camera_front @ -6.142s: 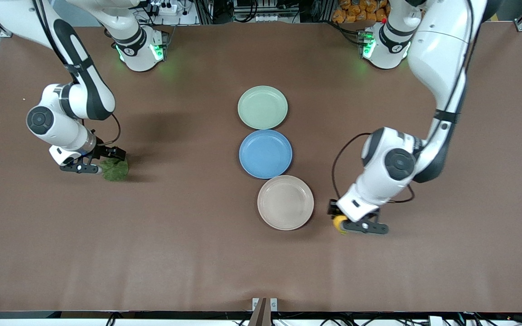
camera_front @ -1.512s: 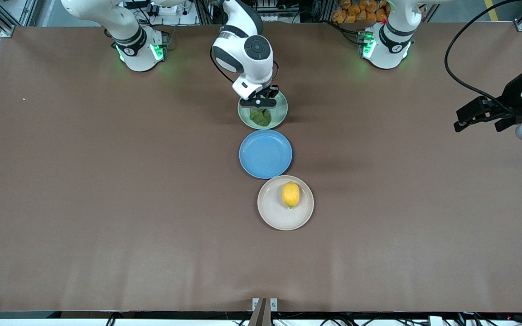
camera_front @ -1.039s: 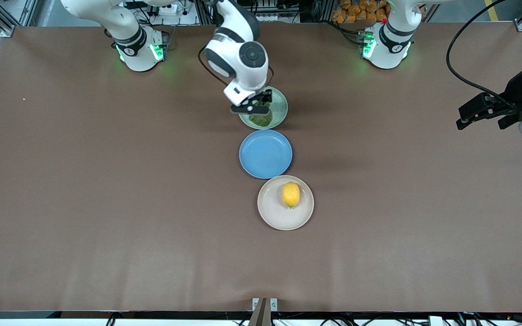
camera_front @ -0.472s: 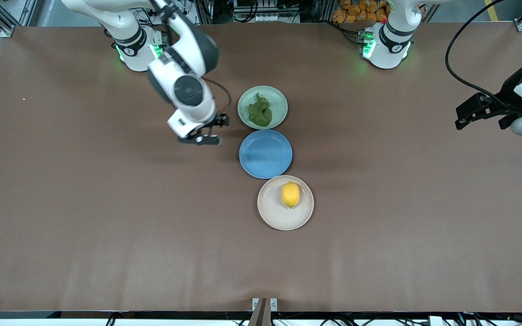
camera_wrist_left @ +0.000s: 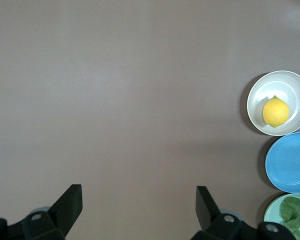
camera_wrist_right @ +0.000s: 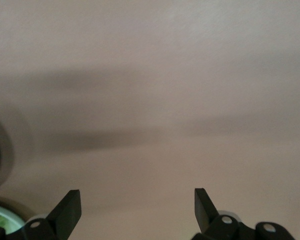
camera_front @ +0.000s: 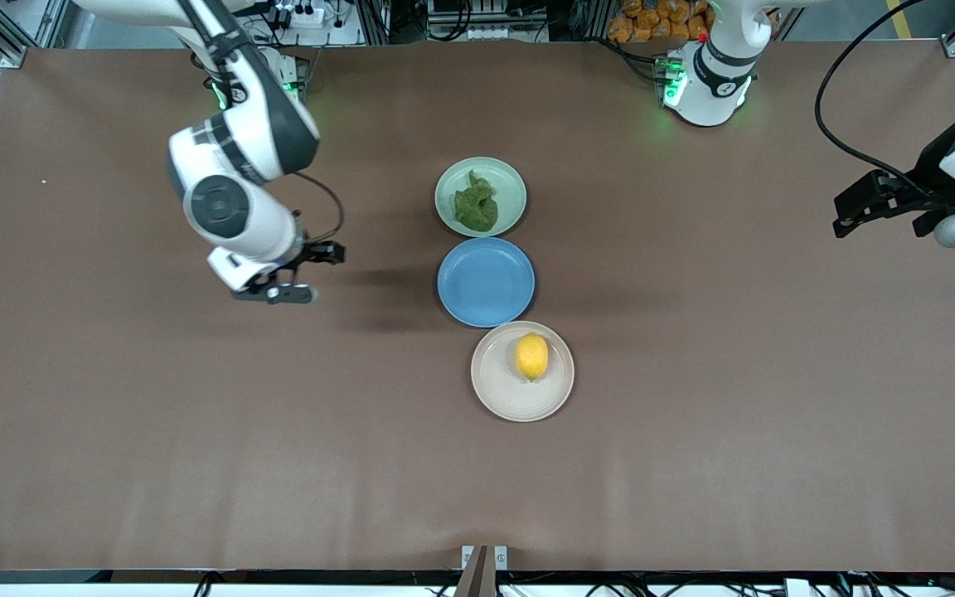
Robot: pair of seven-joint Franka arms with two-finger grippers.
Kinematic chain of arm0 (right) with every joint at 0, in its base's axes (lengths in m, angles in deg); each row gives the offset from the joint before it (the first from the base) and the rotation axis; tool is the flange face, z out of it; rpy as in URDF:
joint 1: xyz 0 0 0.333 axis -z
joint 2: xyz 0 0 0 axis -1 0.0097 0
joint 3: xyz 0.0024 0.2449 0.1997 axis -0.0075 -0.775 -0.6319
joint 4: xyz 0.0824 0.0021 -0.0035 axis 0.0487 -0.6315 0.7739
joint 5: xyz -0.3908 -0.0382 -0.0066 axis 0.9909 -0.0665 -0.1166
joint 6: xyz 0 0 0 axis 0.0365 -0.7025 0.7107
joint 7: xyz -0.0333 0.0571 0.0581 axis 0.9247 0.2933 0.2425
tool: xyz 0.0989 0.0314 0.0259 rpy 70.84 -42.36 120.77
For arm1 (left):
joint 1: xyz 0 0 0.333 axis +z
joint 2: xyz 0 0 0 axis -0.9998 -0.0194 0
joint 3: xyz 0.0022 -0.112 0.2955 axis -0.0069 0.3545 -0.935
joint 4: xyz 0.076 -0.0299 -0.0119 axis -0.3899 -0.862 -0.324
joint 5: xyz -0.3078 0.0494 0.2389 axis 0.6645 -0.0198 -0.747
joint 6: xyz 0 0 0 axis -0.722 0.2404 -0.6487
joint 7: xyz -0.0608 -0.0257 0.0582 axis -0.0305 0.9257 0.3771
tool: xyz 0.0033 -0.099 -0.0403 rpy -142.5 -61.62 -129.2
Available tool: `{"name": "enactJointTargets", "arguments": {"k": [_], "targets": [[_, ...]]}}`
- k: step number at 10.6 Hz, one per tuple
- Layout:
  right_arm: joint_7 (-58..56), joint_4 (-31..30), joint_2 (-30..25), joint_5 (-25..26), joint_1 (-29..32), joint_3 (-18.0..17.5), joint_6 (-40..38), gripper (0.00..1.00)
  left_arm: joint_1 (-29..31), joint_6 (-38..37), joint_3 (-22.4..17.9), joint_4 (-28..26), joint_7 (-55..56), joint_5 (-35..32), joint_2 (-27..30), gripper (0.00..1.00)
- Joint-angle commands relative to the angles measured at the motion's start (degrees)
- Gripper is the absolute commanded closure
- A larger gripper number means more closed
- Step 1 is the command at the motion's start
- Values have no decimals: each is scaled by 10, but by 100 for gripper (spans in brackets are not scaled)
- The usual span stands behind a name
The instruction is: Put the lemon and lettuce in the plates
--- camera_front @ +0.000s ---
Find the green lettuce leaf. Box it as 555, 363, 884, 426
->
453, 170, 499, 233

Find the yellow lemon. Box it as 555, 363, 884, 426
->
516, 332, 550, 383

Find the blue plate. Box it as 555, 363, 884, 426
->
437, 237, 536, 328

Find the light green plate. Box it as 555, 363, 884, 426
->
434, 157, 528, 239

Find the beige plate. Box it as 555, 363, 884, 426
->
470, 321, 575, 423

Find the white power strip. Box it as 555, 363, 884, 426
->
274, 2, 331, 27

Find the orange packaged items pile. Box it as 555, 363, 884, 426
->
608, 0, 715, 44

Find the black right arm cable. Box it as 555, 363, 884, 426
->
291, 170, 347, 245

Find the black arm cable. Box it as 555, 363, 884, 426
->
291, 170, 347, 245
814, 0, 934, 197

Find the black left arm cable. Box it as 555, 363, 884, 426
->
814, 0, 934, 197

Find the black base cable bundle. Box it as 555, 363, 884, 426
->
602, 37, 673, 84

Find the metal table edge bracket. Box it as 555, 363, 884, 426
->
461, 545, 508, 597

